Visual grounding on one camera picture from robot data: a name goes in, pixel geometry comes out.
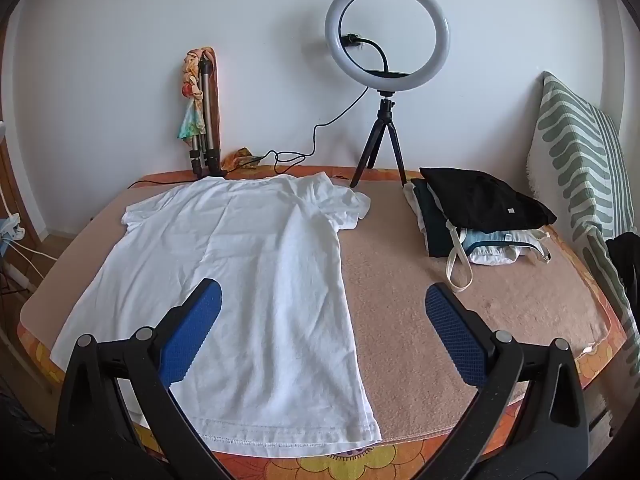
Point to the orange dotted cloth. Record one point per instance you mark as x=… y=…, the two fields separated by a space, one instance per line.
x=239 y=157

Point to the white power strip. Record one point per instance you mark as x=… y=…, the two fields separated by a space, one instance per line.
x=10 y=227

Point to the colourful tie-dye scarf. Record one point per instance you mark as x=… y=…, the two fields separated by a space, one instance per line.
x=192 y=120

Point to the white folded garment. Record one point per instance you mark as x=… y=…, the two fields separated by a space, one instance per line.
x=412 y=200

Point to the black mini tripod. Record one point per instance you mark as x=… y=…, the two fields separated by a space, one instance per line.
x=384 y=115

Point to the green white patterned pillow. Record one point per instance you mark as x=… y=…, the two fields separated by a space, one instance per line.
x=575 y=160

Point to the white t-shirt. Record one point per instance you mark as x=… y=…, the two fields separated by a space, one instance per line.
x=250 y=260

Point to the orange floral bedsheet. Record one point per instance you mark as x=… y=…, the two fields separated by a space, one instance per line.
x=325 y=465

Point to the silver folded tripod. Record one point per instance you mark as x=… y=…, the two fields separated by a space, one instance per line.
x=212 y=110

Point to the dark cloth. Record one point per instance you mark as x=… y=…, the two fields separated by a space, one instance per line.
x=627 y=260

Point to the light blue garment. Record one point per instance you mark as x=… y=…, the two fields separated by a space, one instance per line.
x=487 y=240

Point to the black folded garment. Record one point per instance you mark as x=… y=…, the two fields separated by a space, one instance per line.
x=480 y=200

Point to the dark green folded garment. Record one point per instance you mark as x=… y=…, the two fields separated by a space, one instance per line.
x=437 y=235

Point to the orange patterned cloth strip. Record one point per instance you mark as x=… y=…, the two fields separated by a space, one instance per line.
x=215 y=60

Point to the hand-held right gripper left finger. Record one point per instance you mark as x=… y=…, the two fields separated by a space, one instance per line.
x=192 y=330

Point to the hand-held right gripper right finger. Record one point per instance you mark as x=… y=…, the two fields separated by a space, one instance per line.
x=452 y=325

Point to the white garment with dark trim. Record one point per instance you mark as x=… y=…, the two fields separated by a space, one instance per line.
x=492 y=259

